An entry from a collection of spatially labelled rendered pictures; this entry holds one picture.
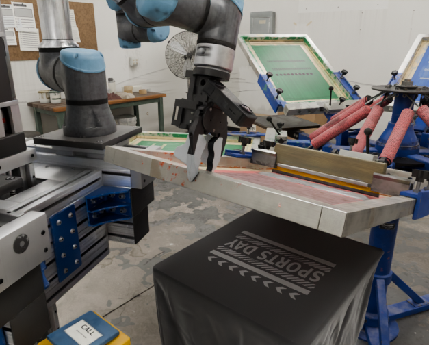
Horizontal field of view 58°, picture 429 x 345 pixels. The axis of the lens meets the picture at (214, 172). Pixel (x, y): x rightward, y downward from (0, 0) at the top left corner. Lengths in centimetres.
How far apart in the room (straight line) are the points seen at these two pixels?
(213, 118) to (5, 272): 44
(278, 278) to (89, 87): 71
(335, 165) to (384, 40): 430
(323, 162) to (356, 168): 10
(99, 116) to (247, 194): 59
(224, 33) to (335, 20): 497
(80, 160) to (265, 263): 59
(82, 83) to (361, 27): 473
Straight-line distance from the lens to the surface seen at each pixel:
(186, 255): 109
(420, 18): 535
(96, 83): 112
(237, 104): 69
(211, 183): 71
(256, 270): 103
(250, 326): 88
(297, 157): 127
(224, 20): 74
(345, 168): 120
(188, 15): 71
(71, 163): 118
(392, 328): 248
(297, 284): 99
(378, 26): 548
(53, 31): 125
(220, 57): 73
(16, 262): 75
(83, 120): 112
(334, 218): 59
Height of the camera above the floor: 151
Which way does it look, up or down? 19 degrees down
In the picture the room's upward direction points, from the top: straight up
